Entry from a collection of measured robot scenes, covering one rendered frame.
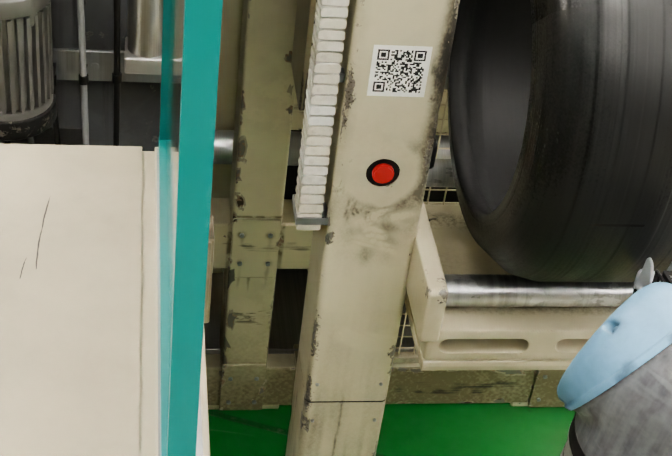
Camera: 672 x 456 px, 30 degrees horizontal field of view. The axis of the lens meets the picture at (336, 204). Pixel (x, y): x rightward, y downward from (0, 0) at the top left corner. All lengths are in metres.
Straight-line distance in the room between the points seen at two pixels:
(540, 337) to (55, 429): 0.93
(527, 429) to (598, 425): 1.97
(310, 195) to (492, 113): 0.41
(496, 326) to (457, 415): 1.10
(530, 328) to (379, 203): 0.28
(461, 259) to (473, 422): 0.93
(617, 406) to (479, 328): 0.90
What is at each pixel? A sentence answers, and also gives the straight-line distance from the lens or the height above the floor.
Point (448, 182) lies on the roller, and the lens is 1.97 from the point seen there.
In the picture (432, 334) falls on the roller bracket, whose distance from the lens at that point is 1.73.
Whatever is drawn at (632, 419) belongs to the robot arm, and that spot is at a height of 1.43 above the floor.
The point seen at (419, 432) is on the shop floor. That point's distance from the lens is 2.81.
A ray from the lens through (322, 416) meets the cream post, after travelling 1.99.
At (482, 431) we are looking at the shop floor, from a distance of 2.84.
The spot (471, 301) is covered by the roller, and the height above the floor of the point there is 0.90.
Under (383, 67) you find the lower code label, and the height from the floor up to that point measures 1.23.
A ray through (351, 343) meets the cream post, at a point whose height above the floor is 0.75.
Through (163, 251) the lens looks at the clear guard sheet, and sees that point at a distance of 1.17.
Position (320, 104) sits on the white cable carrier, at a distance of 1.62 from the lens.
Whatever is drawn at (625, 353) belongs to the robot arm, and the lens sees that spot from 0.87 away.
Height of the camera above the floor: 2.03
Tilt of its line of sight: 37 degrees down
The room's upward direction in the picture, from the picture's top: 8 degrees clockwise
